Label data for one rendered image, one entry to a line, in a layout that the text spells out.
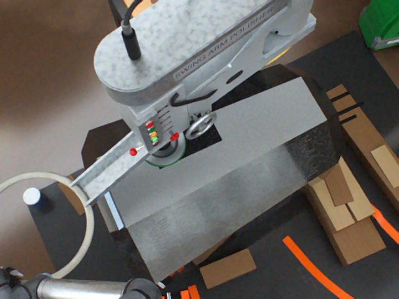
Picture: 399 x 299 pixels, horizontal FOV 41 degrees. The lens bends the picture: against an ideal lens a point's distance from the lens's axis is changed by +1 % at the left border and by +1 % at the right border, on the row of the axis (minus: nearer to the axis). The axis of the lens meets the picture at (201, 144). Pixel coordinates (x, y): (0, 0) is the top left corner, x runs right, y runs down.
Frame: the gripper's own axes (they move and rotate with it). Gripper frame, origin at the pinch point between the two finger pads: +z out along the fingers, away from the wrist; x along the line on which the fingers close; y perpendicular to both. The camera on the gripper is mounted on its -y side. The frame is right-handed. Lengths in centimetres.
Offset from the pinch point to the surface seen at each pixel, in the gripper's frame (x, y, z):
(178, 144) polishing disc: 83, 38, -2
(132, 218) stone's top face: 44, 34, 3
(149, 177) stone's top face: 64, 33, 2
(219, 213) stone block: 65, 68, 12
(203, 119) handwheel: 83, 48, -44
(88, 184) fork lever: 49, 11, -5
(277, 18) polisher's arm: 118, 59, -70
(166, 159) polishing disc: 75, 36, -1
